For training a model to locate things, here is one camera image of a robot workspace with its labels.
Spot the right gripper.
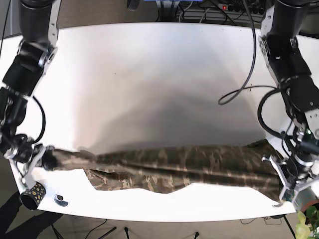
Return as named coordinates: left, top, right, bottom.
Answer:
left=9, top=144, right=58, bottom=192

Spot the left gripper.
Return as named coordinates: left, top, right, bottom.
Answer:
left=262, top=154, right=319, bottom=202

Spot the camouflage T-shirt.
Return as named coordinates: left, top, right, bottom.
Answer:
left=44, top=139, right=282, bottom=201

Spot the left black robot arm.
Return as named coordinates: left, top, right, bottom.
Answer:
left=257, top=0, right=319, bottom=202

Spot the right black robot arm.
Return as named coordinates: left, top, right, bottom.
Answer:
left=0, top=0, right=61, bottom=189

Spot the right metal table grommet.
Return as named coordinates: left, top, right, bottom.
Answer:
left=272, top=202, right=285, bottom=208

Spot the metal table grommet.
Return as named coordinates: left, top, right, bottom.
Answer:
left=54, top=194, right=69, bottom=207
left=272, top=202, right=285, bottom=208

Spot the grey plant pot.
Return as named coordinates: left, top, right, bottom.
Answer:
left=295, top=188, right=319, bottom=212

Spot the left metal table grommet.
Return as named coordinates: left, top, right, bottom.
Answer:
left=54, top=194, right=69, bottom=207

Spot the black floral cup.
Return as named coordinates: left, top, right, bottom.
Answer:
left=19, top=182, right=46, bottom=211

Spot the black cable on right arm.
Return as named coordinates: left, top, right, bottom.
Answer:
left=0, top=0, right=47, bottom=150

